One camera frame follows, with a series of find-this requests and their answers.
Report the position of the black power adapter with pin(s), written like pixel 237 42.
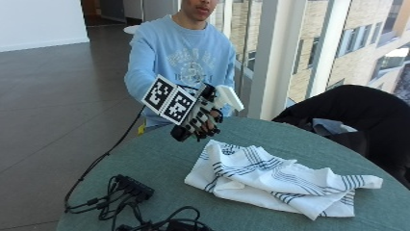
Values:
pixel 183 225

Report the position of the white marker cube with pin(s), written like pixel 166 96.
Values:
pixel 167 99

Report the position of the the person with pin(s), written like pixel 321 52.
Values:
pixel 178 48

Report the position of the black hub box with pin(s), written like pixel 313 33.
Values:
pixel 133 187

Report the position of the white blue-striped cloth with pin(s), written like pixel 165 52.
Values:
pixel 273 179

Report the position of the white camera mount on glove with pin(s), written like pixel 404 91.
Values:
pixel 227 96

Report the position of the black jacket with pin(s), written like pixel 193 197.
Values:
pixel 362 118

